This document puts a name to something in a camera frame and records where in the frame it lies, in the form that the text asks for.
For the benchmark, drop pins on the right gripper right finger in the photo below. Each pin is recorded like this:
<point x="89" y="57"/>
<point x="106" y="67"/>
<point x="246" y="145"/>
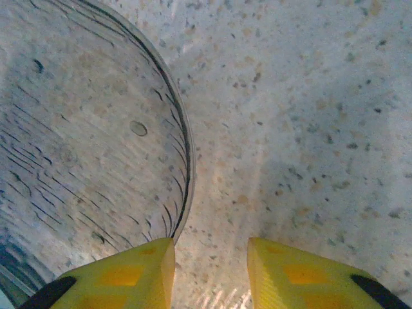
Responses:
<point x="296" y="283"/>

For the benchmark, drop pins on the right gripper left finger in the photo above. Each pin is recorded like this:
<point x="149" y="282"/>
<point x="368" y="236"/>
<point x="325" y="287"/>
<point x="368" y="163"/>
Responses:
<point x="128" y="280"/>

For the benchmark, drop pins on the clear streaked glass plate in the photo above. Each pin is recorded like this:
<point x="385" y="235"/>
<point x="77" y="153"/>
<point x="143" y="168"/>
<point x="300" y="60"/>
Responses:
<point x="96" y="128"/>

